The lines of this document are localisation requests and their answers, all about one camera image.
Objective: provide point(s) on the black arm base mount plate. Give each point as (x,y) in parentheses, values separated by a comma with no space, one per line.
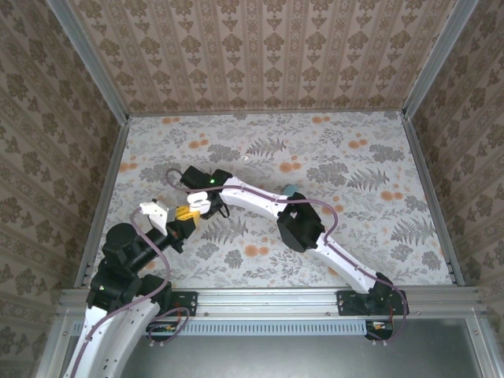
(346,303)
(189,303)

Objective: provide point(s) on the aluminium frame post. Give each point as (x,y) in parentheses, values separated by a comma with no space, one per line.
(88,63)
(439,63)

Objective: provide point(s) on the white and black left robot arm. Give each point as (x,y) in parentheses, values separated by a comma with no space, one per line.
(114,338)

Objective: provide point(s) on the grey sheet metal panel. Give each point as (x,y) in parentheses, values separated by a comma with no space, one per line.
(275,358)

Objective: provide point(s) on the aluminium table edge rail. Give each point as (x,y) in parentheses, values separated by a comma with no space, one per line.
(112,169)
(421,157)

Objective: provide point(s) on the floral patterned table cover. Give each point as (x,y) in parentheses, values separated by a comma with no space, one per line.
(354,157)

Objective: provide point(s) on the white earbud charging case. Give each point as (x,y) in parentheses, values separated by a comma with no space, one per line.
(197,199)

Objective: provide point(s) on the light blue earbud charging case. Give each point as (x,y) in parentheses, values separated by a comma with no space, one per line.
(292,190)

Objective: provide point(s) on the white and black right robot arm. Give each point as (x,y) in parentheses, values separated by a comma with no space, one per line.
(256,199)

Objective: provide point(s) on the thin aluminium edge strip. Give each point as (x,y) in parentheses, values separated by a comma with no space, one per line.
(275,113)

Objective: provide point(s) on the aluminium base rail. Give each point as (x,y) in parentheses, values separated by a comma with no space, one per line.
(267,303)

